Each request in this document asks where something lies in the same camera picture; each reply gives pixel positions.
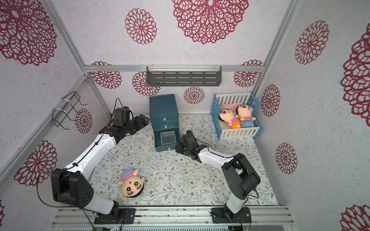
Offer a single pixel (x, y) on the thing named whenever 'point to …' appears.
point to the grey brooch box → (168, 137)
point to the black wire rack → (67, 107)
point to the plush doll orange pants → (227, 115)
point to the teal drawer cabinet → (164, 115)
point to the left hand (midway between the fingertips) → (145, 122)
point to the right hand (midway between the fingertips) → (180, 147)
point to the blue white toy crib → (231, 101)
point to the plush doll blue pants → (244, 112)
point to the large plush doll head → (132, 185)
